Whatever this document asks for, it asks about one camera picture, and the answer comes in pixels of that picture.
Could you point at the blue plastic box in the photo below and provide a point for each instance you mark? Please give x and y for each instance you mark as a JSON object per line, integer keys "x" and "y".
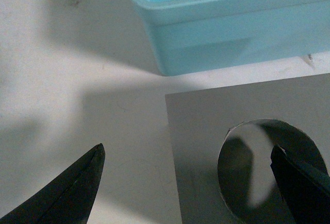
{"x": 190, "y": 36}

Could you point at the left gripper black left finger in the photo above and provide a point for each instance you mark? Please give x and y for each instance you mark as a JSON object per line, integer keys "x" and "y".
{"x": 68, "y": 198}

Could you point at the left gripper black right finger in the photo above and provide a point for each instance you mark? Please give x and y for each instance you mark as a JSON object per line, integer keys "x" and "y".
{"x": 304, "y": 188}

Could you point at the gray block with slot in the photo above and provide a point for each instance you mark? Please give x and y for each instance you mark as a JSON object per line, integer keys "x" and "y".
{"x": 222, "y": 140}

